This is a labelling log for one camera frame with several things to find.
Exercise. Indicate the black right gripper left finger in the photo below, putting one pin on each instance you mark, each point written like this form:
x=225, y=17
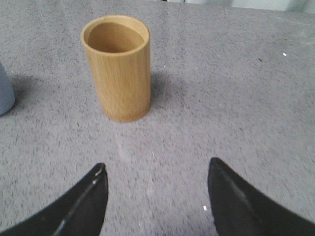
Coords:
x=78, y=212

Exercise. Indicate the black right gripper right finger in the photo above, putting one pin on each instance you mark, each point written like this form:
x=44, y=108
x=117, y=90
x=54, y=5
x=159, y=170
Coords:
x=239, y=209

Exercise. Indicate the blue plastic cup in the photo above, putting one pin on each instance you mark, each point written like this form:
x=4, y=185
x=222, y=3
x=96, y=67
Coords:
x=7, y=97

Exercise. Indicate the bamboo cylindrical holder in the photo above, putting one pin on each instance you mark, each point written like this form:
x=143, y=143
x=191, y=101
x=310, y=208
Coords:
x=117, y=48

